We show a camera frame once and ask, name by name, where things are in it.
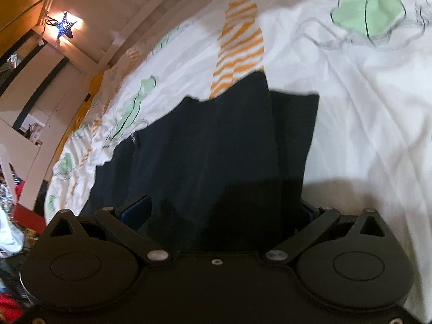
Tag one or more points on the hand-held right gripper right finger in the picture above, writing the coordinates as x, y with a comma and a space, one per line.
303, 237

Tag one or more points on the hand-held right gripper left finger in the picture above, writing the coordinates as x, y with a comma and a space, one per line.
136, 211

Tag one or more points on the dark navy hoodie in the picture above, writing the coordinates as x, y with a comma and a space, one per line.
209, 162

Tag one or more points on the pile of mixed clothes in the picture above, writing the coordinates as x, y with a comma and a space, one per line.
10, 239

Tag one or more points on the orange bed sheet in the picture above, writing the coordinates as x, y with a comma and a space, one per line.
96, 81

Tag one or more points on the white printed duvet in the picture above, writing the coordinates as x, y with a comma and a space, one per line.
354, 108

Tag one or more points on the white shelf with black edging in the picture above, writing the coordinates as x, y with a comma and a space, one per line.
37, 101

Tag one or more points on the blue star lamp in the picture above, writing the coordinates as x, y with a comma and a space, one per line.
64, 25

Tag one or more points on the white wooden bed frame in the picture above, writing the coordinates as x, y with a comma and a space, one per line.
135, 6

